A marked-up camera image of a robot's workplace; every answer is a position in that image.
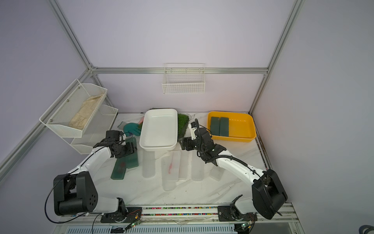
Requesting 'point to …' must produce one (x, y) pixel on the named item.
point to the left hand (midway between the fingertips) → (131, 152)
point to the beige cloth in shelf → (81, 120)
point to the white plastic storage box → (159, 131)
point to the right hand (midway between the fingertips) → (185, 141)
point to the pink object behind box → (141, 121)
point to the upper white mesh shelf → (69, 115)
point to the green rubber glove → (133, 128)
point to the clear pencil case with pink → (174, 165)
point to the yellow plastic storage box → (242, 126)
